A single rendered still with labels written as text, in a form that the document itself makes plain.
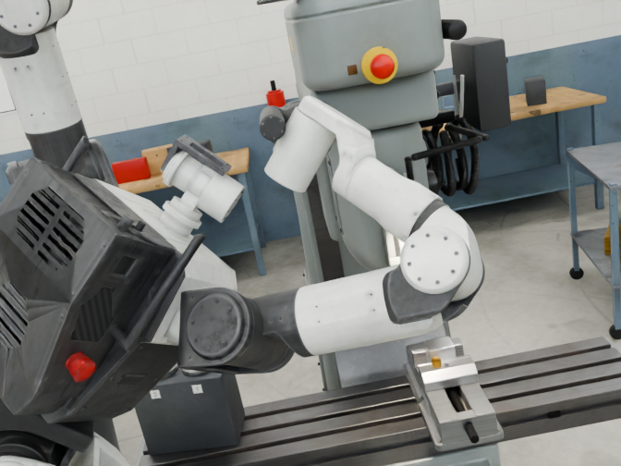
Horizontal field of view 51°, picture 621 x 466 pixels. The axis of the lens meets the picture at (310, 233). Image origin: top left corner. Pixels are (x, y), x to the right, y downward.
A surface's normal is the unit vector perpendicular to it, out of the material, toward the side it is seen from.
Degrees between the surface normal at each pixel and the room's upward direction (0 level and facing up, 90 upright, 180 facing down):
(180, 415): 90
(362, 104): 90
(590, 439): 0
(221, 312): 54
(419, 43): 90
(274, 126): 90
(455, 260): 59
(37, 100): 99
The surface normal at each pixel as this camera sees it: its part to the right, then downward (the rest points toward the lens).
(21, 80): 0.03, 0.47
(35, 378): -0.55, 0.01
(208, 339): -0.41, -0.26
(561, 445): -0.18, -0.93
